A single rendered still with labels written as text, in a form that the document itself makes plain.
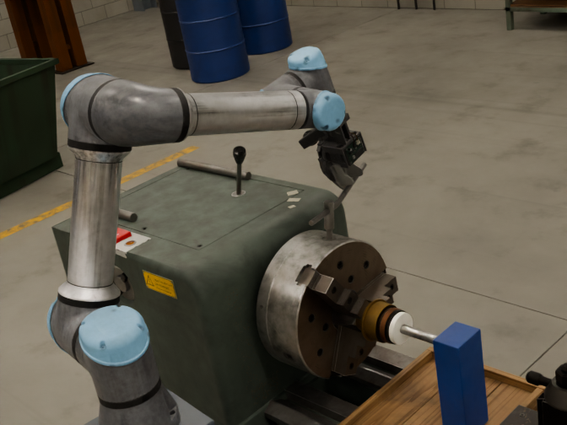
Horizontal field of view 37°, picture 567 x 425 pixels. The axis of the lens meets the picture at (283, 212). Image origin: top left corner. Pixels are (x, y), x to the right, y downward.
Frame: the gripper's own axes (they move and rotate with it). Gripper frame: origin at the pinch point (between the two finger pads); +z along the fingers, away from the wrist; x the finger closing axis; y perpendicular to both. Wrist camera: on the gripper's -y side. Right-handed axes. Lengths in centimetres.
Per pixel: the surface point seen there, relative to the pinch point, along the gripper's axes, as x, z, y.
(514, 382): -11, 38, 42
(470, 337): -21, 13, 44
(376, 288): -14.5, 15.4, 14.8
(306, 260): -24.4, 0.4, 8.1
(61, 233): -43, -6, -57
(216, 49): 340, 186, -494
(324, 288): -27.8, 3.5, 14.7
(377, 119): 291, 206, -272
